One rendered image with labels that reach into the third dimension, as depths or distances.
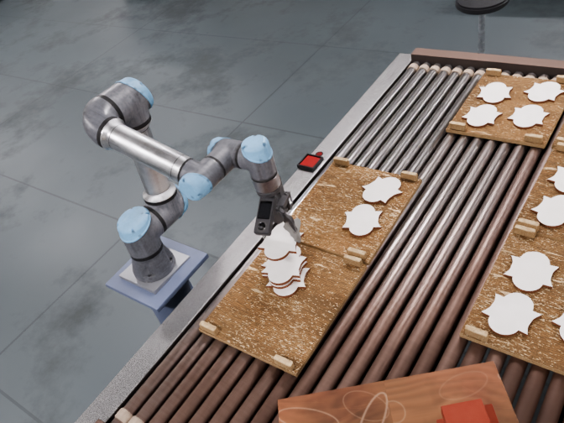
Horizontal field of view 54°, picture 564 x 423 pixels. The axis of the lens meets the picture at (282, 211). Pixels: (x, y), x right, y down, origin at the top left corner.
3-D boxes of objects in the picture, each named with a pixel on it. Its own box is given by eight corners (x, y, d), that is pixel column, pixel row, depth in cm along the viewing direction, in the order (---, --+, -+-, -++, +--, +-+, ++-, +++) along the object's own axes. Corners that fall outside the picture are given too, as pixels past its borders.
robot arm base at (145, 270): (126, 271, 197) (115, 251, 191) (159, 246, 204) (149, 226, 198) (150, 289, 187) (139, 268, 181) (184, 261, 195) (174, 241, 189)
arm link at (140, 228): (121, 253, 189) (105, 224, 181) (148, 228, 197) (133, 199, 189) (145, 263, 183) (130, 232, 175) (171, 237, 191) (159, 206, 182)
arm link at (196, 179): (58, 110, 153) (199, 181, 137) (87, 91, 159) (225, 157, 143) (68, 142, 162) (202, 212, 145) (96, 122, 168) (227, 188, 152)
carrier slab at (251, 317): (200, 331, 165) (197, 328, 164) (274, 238, 187) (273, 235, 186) (297, 378, 146) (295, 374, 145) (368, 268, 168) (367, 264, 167)
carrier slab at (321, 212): (275, 237, 187) (274, 233, 186) (334, 164, 210) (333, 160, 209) (368, 265, 169) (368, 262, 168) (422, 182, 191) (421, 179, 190)
